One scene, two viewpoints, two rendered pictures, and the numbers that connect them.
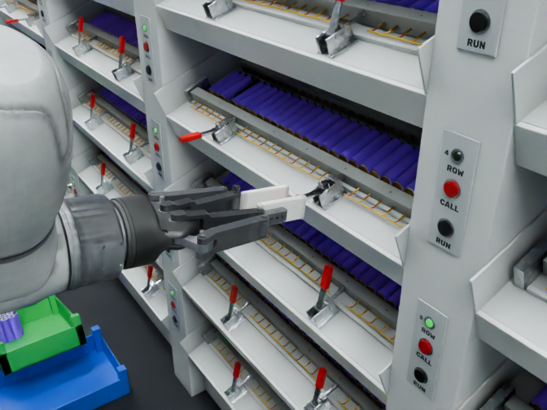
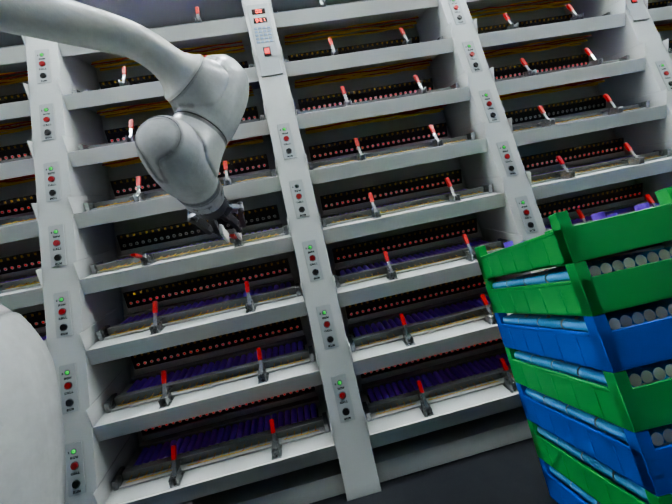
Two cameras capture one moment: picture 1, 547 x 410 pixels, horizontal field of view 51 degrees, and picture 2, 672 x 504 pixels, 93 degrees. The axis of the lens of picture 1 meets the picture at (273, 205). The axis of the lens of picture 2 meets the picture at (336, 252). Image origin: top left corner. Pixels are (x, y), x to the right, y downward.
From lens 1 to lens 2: 86 cm
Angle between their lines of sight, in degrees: 70
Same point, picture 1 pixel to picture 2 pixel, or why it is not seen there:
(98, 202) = not seen: hidden behind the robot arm
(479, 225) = (311, 202)
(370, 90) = (254, 186)
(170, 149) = (81, 304)
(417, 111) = (275, 184)
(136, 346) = not seen: outside the picture
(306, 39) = not seen: hidden behind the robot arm
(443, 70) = (282, 167)
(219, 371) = (146, 488)
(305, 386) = (246, 380)
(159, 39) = (75, 233)
